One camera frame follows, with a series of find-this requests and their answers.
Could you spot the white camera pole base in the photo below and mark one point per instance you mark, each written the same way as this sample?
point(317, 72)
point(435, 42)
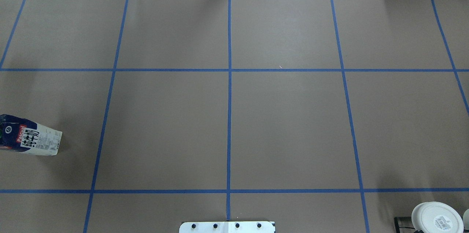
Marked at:
point(228, 227)

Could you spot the white mug lower rack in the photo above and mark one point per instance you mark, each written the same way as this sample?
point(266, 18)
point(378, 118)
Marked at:
point(465, 219)

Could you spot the black wire mug rack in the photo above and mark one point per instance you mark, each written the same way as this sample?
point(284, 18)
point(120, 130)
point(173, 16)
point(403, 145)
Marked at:
point(404, 225)

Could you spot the blue white milk carton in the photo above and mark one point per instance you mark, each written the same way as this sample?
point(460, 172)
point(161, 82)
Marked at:
point(27, 137)

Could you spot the white mug rack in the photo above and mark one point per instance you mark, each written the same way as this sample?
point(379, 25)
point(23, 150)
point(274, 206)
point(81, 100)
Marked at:
point(465, 219)
point(436, 217)

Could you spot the white mug upper rack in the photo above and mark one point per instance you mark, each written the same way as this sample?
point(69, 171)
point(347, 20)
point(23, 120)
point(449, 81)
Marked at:
point(436, 217)

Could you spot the brown paper table cover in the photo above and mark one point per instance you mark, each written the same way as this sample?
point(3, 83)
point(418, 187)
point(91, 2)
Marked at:
point(320, 115)

